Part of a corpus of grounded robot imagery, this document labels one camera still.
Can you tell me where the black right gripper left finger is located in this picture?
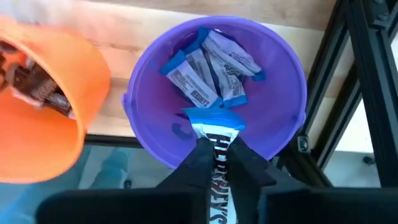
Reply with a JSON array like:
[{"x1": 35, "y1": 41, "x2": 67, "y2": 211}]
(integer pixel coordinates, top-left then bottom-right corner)
[{"x1": 157, "y1": 138, "x2": 215, "y2": 224}]

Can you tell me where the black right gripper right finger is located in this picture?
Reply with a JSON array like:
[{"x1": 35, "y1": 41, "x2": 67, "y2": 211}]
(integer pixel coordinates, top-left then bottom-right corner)
[{"x1": 228, "y1": 136, "x2": 278, "y2": 224}]

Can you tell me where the brown chocolate bar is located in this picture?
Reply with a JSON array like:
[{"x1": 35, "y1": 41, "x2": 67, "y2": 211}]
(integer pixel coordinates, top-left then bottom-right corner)
[
  {"x1": 0, "y1": 40, "x2": 19, "y2": 91},
  {"x1": 43, "y1": 90, "x2": 76, "y2": 121},
  {"x1": 9, "y1": 62, "x2": 60, "y2": 105}
]

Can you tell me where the orange pumpkin face bucket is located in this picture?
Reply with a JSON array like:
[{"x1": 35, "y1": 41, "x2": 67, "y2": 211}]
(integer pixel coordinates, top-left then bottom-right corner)
[{"x1": 0, "y1": 15, "x2": 112, "y2": 184}]

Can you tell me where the purple plastic bucket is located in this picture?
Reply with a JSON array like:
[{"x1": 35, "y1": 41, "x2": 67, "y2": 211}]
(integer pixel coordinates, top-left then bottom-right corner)
[{"x1": 121, "y1": 15, "x2": 308, "y2": 170}]

